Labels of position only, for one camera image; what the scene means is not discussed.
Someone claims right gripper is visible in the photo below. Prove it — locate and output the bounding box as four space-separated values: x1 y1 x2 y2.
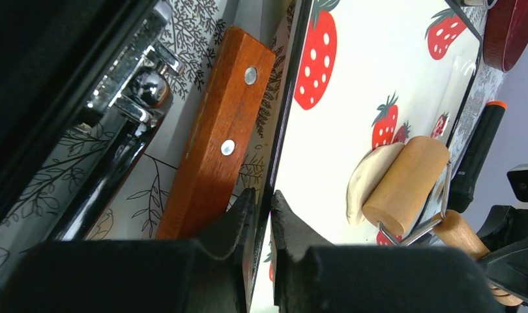
478 164 528 306

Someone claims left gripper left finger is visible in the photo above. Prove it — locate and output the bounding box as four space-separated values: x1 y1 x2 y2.
0 188 255 312

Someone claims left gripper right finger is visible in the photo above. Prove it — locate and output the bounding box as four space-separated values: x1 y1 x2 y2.
270 192 503 312

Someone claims wooden dough roller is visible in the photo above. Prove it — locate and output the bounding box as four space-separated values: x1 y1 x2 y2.
361 135 524 308

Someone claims white dough ball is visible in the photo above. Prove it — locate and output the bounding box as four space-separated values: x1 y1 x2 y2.
346 142 405 226

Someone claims strawberry print tray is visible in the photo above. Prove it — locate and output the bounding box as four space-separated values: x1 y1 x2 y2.
248 0 485 313

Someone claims black marker orange cap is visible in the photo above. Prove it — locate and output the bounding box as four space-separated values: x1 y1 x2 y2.
447 101 507 213

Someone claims red round lacquer tray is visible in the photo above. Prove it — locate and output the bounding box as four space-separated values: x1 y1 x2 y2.
483 0 528 72

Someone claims black poker chip case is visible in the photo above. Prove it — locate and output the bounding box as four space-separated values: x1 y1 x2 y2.
0 0 187 243

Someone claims floral tablecloth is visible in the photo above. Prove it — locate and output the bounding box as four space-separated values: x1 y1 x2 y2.
0 0 304 295

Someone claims scraper with wooden handle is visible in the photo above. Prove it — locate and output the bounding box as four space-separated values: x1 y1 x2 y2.
154 25 276 239

